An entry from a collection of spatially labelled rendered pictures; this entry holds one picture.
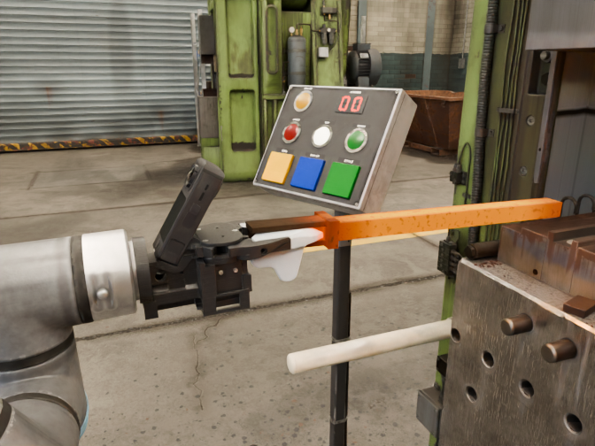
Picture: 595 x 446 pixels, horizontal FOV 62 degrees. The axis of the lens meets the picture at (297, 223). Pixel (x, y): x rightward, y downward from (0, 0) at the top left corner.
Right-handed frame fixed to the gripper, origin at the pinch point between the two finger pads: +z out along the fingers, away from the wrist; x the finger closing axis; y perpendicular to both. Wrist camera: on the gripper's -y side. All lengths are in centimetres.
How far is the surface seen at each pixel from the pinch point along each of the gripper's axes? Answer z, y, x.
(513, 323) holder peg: 32.1, 19.0, 1.9
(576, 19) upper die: 42.2, -23.7, -3.9
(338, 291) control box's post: 31, 40, -56
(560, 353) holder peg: 32.4, 19.4, 10.0
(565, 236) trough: 44.1, 8.2, -1.7
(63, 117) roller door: -79, 58, -795
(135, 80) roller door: 34, 8, -794
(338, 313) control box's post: 31, 47, -56
